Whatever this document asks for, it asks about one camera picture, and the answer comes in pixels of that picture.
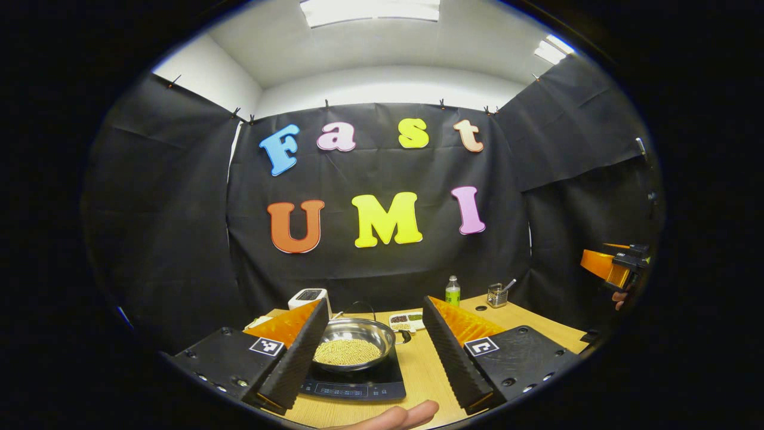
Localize white divided bean tray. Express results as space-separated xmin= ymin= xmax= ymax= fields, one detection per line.
xmin=388 ymin=312 xmax=426 ymax=333

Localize white toaster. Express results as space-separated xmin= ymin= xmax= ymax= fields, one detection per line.
xmin=288 ymin=288 xmax=332 ymax=318

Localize pile of soybeans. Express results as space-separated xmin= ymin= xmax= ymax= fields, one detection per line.
xmin=314 ymin=339 xmax=383 ymax=366

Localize rectangular ceiling light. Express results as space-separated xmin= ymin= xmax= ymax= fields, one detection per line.
xmin=533 ymin=34 xmax=575 ymax=65

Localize black induction cooktop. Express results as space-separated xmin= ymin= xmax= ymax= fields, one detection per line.
xmin=298 ymin=343 xmax=408 ymax=402

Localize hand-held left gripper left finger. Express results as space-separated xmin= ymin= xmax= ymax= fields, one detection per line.
xmin=173 ymin=297 xmax=331 ymax=413

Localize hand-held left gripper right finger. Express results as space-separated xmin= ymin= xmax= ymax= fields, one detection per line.
xmin=422 ymin=295 xmax=583 ymax=416

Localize stainless steel pot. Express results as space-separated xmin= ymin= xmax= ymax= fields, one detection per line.
xmin=312 ymin=318 xmax=412 ymax=372

